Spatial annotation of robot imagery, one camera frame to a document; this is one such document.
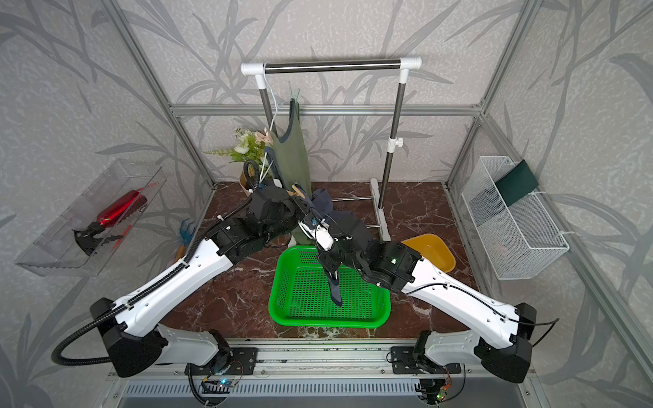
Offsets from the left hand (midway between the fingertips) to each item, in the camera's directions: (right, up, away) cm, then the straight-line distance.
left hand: (315, 206), depth 70 cm
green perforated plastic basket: (-7, -30, +17) cm, 35 cm away
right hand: (+1, -8, -4) cm, 9 cm away
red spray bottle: (-55, -8, -9) cm, 56 cm away
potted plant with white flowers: (-27, +21, +21) cm, 40 cm away
